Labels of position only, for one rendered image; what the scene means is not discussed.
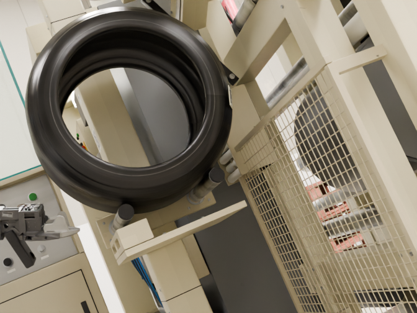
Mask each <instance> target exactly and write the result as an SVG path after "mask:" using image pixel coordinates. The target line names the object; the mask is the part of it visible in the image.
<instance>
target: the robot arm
mask: <svg viewBox="0 0 417 313"><path fill-rule="evenodd" d="M20 205H23V206H20ZM20 205H18V206H17V207H12V208H5V206H0V240H4V237H6V239H7V241H8V242H9V243H10V245H11V247H12V248H13V249H14V251H15V252H16V254H17V256H18V257H19V258H20V260H21V262H22V263H23V264H24V266H25V267H26V268H30V267H31V266H33V265H34V263H35V261H36V257H35V255H34V254H33V252H32V251H31V249H30V248H29V246H28V245H27V243H26V242H25V241H30V242H33V241H46V240H54V239H59V238H64V237H69V236H72V235H74V234H76V233H78V232H80V228H78V227H71V226H70V223H69V221H68V218H67V215H66V213H65V212H63V211H61V212H59V213H58V214H57V216H56V218H55V219H49V220H47V221H46V224H44V218H45V211H44V205H43V204H20ZM23 208H24V209H23Z"/></svg>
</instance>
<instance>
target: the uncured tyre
mask: <svg viewBox="0 0 417 313"><path fill-rule="evenodd" d="M113 68H133V69H137V70H142V71H145V72H147V73H150V74H152V75H154V76H156V77H157V78H159V79H161V80H162V81H164V82H165V83H166V84H167V85H168V86H169V87H170V88H171V89H172V90H173V91H174V92H175V93H176V95H177V96H178V98H179V100H180V101H181V103H182V105H183V107H184V110H185V112H186V117H187V123H188V137H187V143H186V147H185V150H183V151H182V152H181V153H180V154H178V155H176V156H175V157H174V158H172V159H170V160H168V161H165V162H163V163H160V164H157V165H153V166H146V167H126V166H119V165H115V164H112V163H109V162H106V161H104V160H101V159H100V158H98V157H96V156H94V155H93V154H91V153H89V152H88V151H87V150H86V149H85V148H83V147H82V146H81V145H80V144H79V143H78V142H77V141H76V139H75V138H74V137H73V136H72V134H71V133H70V131H69V130H68V128H67V126H66V124H65V122H64V120H63V117H62V115H63V111H64V108H65V105H66V103H67V100H68V99H69V97H70V96H71V94H72V92H73V91H74V90H75V89H76V88H77V87H78V86H79V85H80V84H81V83H82V82H83V81H84V80H85V79H87V78H89V77H90V76H92V75H94V74H96V73H98V72H101V71H104V70H109V69H113ZM228 85H229V82H228V78H227V76H226V73H225V70H224V68H223V66H222V64H221V62H220V60H219V59H218V57H217V56H216V54H215V52H214V51H213V50H212V48H211V47H210V46H209V44H208V43H207V42H206V41H205V40H204V39H203V38H202V37H201V36H200V35H199V34H198V33H197V32H195V31H194V30H193V29H191V28H190V27H189V26H187V25H185V24H184V23H183V22H181V21H179V20H177V19H175V18H173V17H171V16H169V15H167V14H164V13H162V12H158V11H154V10H151V9H145V8H142V7H110V8H106V9H100V10H98V11H94V12H90V13H88V14H85V15H83V16H81V17H79V18H77V19H75V20H73V21H72V22H70V23H69V24H67V25H66V26H64V27H63V28H62V29H60V30H59V31H58V32H57V33H56V34H55V35H54V36H53V37H52V38H51V39H50V40H49V41H48V43H47V44H46V45H45V46H44V48H43V49H42V51H41V52H40V54H39V55H38V57H37V59H36V61H35V63H34V65H33V67H32V69H31V72H30V74H29V78H28V82H27V87H26V91H25V116H26V120H27V126H28V129H29V133H30V137H31V140H32V144H33V147H34V150H35V153H36V155H37V158H38V160H39V162H40V164H41V165H42V167H43V169H44V170H45V172H46V173H47V175H48V176H49V177H50V178H51V180H52V181H53V182H54V183H55V184H56V185H57V186H58V187H59V188H60V189H61V190H62V191H64V192H65V193H66V194H67V195H69V196H70V197H72V198H73V199H75V200H77V201H78V202H80V203H82V204H84V205H86V206H89V207H91V208H93V209H97V210H99V211H104V212H109V213H113V214H116V213H117V211H118V209H119V207H120V206H121V205H123V204H129V205H131V206H132V207H133V209H134V214H142V213H146V212H152V211H156V210H158V209H162V208H164V207H166V206H169V205H171V204H173V203H174V202H176V201H178V200H180V199H181V198H182V197H184V196H185V195H186V194H188V193H189V192H190V191H192V190H193V189H194V188H195V187H196V186H197V185H198V184H199V183H200V182H201V181H202V180H203V179H204V178H205V176H206V175H207V174H208V173H209V172H210V171H211V170H212V168H213V167H214V166H215V164H216V163H217V161H218V160H219V158H220V157H221V155H222V153H223V151H224V149H225V146H226V143H227V141H228V138H229V135H230V130H231V123H232V115H233V109H232V108H231V106H230V100H229V92H228ZM229 86H230V85H229Z"/></svg>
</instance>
